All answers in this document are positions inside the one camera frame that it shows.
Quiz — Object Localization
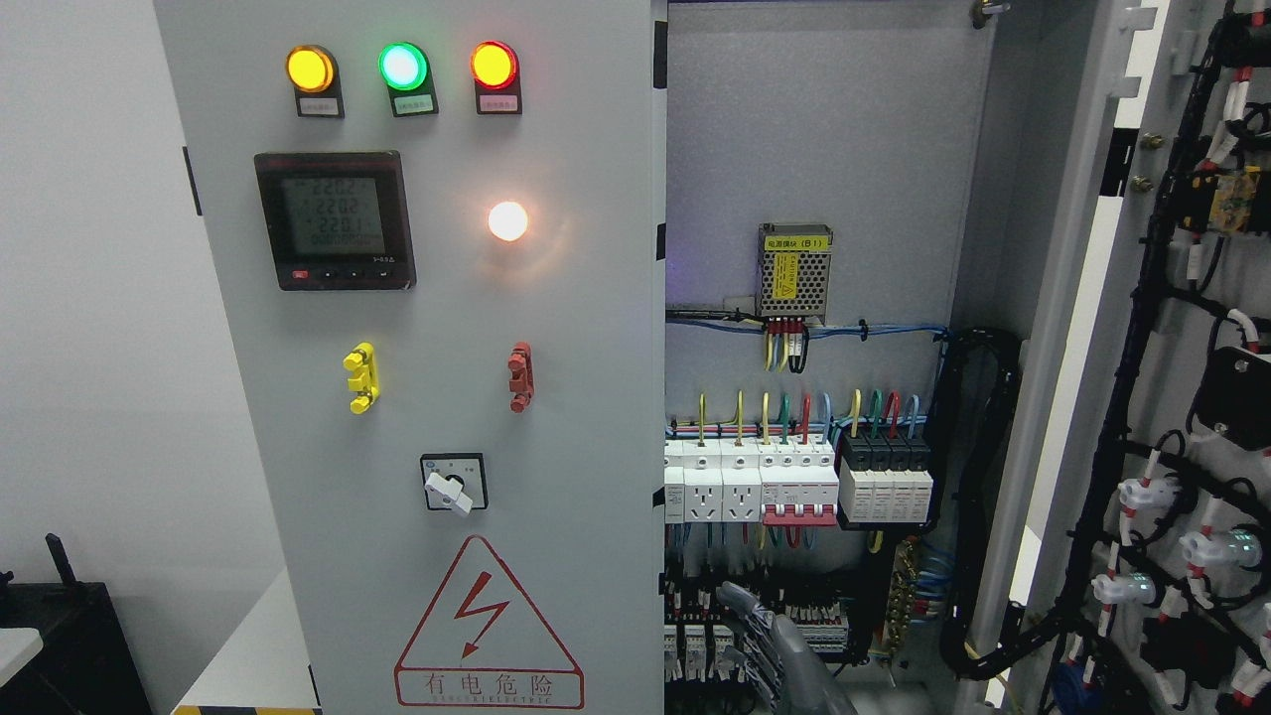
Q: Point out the yellow terminal connector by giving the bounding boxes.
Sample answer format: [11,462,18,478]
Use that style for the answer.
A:
[344,343,380,415]

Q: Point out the black digital power meter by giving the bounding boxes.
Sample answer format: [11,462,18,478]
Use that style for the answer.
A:
[253,150,416,291]

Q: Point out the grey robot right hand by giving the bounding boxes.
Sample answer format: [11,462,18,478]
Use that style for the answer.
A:
[716,580,858,714]

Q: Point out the red indicator light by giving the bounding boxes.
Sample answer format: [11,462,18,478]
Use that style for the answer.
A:
[472,41,522,116]

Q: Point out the black equipment at left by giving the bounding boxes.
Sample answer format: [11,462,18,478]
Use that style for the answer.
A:
[1,533,153,714]

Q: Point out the black cable loom right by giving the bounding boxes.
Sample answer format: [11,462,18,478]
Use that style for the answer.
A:
[928,328,1024,682]

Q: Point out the yellow indicator light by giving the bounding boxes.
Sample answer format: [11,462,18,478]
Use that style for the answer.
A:
[285,44,344,118]

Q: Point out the grey cabinet door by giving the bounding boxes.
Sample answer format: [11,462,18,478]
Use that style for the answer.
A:
[944,1,1268,714]
[155,1,663,714]

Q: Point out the black surge protector module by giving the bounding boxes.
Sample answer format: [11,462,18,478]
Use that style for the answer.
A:
[838,433,934,530]

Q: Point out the white glowing indicator light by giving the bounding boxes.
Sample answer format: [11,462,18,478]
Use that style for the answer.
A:
[487,201,527,241]

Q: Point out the green indicator light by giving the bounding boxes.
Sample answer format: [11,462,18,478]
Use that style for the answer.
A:
[377,42,438,117]

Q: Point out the red electric warning sticker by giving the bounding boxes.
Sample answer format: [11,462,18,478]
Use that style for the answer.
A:
[393,533,585,710]

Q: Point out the red terminal connector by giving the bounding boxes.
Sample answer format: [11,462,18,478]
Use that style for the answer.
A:
[505,343,535,413]

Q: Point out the metal mesh power supply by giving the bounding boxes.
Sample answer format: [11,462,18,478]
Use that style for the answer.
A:
[755,222,834,320]

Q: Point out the white socket breaker row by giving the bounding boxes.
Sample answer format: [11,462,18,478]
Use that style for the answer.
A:
[663,434,839,526]

